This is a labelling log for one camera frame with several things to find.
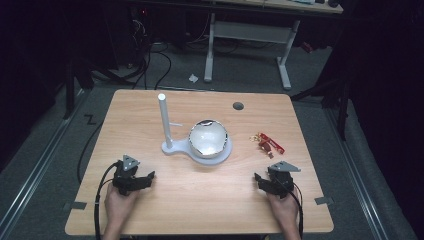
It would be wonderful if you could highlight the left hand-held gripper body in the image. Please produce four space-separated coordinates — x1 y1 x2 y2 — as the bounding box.
112 154 150 197

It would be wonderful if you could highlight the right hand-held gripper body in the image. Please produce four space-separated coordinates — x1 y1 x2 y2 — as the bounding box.
266 160 302 200

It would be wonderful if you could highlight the person's right hand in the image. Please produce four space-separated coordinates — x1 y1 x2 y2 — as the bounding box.
266 191 300 232

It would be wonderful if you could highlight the person's left hand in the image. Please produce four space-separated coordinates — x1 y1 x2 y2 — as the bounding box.
103 182 141 232

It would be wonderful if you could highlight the white stand with pole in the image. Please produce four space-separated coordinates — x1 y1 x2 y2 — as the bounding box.
157 93 234 167

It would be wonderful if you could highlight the grey tape strip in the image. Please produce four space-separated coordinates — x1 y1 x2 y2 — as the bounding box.
62 201 88 212
314 196 335 206

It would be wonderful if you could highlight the shiny metal bowl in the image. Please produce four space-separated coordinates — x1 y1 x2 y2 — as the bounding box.
188 119 230 160

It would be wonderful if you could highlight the black metal stand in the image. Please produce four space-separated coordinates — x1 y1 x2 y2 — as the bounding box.
62 55 136 121
289 63 355 142

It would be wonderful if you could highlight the white-framed desk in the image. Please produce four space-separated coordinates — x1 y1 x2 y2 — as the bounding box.
203 0 345 91

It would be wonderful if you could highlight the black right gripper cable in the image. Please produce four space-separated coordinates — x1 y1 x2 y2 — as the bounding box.
283 182 305 240

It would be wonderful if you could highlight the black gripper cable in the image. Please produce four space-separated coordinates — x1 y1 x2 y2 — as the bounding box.
283 182 305 240
93 161 120 240

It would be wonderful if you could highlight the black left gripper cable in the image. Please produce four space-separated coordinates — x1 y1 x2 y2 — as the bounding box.
93 161 120 240

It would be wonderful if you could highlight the red keychain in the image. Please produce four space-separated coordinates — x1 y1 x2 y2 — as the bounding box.
248 132 286 160

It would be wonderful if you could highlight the metal floor rail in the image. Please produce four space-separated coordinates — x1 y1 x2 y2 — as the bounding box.
0 87 88 239
324 106 391 240

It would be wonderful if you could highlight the bundle of black floor cables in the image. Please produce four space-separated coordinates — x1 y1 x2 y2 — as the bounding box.
123 9 214 91

